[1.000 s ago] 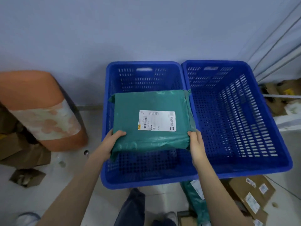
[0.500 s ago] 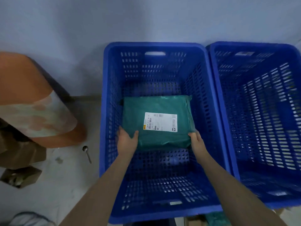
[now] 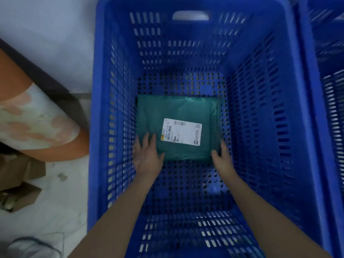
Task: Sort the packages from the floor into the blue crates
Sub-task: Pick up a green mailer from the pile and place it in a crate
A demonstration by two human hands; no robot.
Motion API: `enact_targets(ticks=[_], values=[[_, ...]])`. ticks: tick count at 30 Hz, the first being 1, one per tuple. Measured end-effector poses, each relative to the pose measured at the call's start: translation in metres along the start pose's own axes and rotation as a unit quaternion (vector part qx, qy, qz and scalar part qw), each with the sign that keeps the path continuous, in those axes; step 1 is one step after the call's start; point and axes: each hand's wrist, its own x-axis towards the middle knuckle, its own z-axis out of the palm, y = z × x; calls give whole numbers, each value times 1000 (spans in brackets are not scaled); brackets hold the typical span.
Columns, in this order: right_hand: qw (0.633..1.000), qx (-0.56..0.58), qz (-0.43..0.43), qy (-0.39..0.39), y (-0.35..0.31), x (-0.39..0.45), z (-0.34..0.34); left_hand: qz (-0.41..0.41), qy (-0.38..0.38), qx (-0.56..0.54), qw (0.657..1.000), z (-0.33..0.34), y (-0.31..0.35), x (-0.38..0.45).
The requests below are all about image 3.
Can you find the person's left hand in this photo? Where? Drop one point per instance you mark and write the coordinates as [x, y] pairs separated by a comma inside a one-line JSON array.
[[147, 158]]

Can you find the person's right hand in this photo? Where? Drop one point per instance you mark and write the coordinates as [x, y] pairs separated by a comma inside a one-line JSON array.
[[223, 163]]

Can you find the blue plastic crate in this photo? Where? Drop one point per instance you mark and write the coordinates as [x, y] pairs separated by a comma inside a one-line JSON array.
[[330, 77], [255, 131]]

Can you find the green poly mailer parcel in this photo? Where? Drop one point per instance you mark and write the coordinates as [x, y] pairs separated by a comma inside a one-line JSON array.
[[188, 110]]

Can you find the person's right forearm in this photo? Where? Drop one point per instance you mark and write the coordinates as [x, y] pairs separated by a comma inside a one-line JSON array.
[[268, 225]]

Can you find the person's left forearm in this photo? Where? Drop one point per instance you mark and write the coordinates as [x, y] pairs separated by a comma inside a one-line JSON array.
[[115, 225]]

